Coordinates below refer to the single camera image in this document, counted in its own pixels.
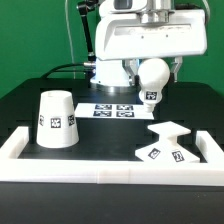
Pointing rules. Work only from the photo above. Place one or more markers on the white U-shaped fence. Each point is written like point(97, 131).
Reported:
point(15, 169)

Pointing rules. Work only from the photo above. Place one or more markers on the white lamp shade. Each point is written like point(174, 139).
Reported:
point(57, 127)

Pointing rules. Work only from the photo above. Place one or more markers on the white lamp bulb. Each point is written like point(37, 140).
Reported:
point(153, 76)

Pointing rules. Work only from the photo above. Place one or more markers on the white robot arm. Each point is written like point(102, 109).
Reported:
point(110, 74)

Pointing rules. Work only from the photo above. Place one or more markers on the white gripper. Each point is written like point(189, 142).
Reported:
point(123, 36)

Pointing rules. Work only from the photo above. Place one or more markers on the white lamp base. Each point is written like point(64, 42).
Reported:
point(167, 150)

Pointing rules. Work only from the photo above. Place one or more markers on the white marker sheet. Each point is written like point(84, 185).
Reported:
point(112, 111)

